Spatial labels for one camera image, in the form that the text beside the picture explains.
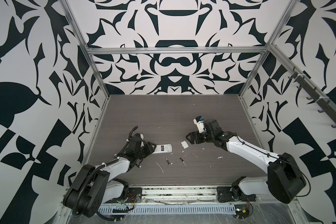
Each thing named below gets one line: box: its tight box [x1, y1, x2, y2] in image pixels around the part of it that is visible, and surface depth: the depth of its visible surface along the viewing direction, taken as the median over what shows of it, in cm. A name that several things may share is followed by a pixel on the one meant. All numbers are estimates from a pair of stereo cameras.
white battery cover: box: [180, 140, 189, 149], surface depth 95 cm
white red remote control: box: [151, 143, 173, 154], surface depth 91 cm
